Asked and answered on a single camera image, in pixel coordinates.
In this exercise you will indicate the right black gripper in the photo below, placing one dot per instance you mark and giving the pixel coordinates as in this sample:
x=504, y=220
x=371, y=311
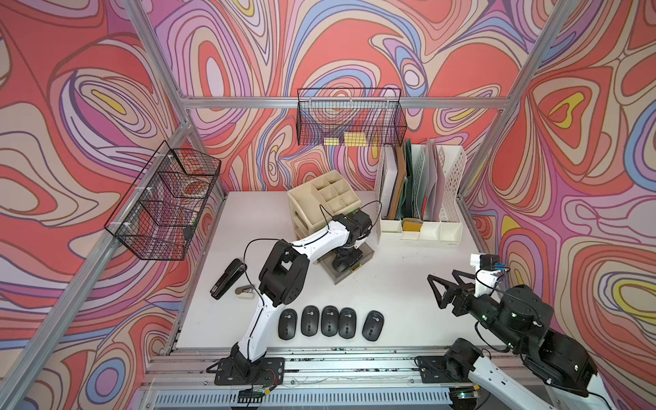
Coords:
x=451, y=288

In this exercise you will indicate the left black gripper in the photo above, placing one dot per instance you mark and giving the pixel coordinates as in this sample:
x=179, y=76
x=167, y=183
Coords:
x=354, y=258

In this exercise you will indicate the grey transparent drawer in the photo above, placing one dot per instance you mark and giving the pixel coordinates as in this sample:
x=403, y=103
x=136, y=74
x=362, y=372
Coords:
x=337, y=278

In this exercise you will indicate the black wireless mouse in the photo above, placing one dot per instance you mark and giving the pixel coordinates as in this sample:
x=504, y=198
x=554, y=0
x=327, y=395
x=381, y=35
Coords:
x=287, y=324
x=347, y=323
x=373, y=325
x=329, y=321
x=310, y=321

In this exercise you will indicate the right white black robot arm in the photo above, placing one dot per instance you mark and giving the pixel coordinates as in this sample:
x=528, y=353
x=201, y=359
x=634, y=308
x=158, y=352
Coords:
x=521, y=321

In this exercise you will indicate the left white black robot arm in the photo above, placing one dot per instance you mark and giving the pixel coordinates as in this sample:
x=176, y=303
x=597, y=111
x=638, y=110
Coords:
x=283, y=276

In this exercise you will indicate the cream drawer organizer cabinet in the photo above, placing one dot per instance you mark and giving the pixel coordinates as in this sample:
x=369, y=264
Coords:
x=314, y=202

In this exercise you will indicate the green folder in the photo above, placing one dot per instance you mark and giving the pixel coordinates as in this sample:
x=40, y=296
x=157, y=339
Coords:
x=406, y=211

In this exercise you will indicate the white file organizer rack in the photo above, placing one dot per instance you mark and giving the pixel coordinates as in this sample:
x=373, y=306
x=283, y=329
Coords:
x=438, y=170

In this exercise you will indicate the small silver staple remover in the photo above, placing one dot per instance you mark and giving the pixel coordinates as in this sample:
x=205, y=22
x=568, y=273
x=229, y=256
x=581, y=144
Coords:
x=245, y=292

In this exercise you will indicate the black stapler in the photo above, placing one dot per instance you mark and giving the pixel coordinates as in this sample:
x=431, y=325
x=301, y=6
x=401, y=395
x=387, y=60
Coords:
x=232, y=273

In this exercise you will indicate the yellow sticky notes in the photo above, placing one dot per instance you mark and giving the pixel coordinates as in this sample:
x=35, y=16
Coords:
x=348, y=139

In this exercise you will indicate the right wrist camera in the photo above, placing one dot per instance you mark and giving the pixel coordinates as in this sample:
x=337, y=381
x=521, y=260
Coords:
x=489, y=273

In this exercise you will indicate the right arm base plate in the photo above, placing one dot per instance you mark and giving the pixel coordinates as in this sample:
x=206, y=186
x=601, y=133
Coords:
x=433, y=370

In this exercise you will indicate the back black wire basket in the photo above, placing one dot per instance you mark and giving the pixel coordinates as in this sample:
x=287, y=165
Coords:
x=331, y=111

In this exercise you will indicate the black wire basket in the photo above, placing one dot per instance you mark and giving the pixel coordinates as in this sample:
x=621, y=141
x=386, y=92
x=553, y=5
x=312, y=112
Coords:
x=331, y=111
x=158, y=217

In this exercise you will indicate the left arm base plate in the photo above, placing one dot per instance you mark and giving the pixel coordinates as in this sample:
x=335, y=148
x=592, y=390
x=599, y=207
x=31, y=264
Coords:
x=265, y=372

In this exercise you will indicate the left black wire basket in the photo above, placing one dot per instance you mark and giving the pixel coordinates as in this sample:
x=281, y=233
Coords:
x=158, y=217

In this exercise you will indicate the aluminium front rail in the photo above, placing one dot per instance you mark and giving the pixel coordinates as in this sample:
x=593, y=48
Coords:
x=316, y=378

